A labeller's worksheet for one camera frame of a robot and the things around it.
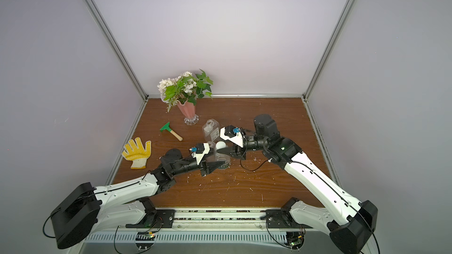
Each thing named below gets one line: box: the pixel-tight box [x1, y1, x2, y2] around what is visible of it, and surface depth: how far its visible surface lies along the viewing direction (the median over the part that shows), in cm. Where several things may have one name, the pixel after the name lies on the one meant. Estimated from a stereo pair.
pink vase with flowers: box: [157, 69, 214, 126], surface depth 89 cm
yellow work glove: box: [121, 136, 152, 170], surface depth 96 cm
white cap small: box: [215, 141, 227, 150], surface depth 64 cm
